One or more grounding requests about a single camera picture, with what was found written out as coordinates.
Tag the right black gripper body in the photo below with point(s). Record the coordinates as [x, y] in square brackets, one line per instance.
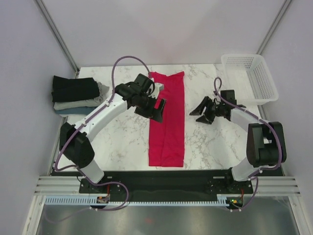
[217, 110]

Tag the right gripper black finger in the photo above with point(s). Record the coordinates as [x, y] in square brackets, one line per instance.
[207, 117]
[200, 108]

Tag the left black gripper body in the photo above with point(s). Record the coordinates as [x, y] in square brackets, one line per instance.
[145, 101]

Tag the red t shirt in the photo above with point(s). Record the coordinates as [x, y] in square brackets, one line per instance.
[166, 139]

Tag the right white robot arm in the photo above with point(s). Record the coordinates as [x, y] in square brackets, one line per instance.
[265, 146]

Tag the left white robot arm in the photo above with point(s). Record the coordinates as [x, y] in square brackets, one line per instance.
[76, 139]

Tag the white plastic basket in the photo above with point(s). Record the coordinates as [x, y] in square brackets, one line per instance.
[248, 75]

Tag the folded blue t shirt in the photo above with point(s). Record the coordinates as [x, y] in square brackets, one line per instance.
[75, 111]

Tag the folded black t shirt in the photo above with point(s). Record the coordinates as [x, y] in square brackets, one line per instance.
[71, 90]

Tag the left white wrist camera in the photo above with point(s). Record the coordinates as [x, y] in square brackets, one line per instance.
[156, 89]

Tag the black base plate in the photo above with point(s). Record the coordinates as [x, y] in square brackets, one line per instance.
[167, 186]

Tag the left aluminium frame post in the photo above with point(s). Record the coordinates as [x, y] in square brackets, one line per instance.
[57, 35]

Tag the aluminium frame post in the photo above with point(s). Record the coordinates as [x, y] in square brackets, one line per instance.
[274, 25]
[57, 35]

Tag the aluminium rail profile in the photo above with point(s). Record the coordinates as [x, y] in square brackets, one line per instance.
[57, 185]

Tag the right aluminium frame post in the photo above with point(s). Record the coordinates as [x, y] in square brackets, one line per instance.
[274, 25]

